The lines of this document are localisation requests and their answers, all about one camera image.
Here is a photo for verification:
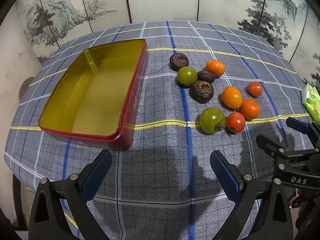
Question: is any red tomato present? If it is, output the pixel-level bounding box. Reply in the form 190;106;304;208
226;112;246;134
247;81;263;97

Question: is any orange tangerine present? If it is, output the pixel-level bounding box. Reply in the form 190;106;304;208
240;99;260;120
206;60;225;76

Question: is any orange oval kumquat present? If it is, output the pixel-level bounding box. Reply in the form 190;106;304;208
222;86;242;109

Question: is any green tomato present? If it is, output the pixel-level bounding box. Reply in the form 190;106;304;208
199;107;226;134
177;66;197;87

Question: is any dark wrinkled fruit large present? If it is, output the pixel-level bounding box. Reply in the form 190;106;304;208
189;81;214;103

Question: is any dark wrinkled fruit top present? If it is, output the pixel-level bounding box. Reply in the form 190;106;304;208
169;53;189;72

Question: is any green tissue pack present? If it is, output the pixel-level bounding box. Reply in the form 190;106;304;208
302;83;320;123

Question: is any blue plaid tablecloth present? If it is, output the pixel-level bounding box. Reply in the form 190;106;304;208
4;21;311;239

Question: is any orange tangerine top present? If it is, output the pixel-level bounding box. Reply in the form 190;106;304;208
206;60;225;76

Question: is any dark wrinkled fruit middle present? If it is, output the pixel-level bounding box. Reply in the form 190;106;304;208
197;70;215;84

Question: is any painted folding screen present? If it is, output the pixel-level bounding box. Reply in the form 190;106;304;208
15;0;319;86

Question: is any red gold toffee tin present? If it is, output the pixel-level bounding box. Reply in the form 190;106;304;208
38;38;148;151

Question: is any round brown stool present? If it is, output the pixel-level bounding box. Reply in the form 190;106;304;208
18;77;34;103

